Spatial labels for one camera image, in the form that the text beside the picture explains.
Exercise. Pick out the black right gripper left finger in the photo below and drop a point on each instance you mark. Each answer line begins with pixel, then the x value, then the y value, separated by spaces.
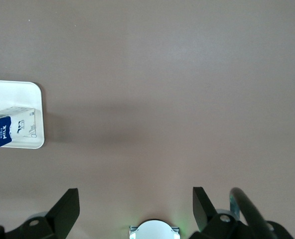
pixel 60 214

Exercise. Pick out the white rectangular Rabbit tray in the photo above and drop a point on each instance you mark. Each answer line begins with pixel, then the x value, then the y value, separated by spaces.
pixel 20 94

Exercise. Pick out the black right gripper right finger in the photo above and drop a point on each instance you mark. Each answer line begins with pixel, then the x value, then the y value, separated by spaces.
pixel 204 214

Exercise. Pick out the brown table cover mat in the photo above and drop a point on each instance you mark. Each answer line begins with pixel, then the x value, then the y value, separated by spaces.
pixel 162 74

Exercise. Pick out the blue white milk carton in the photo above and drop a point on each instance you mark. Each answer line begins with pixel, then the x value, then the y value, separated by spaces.
pixel 5 127

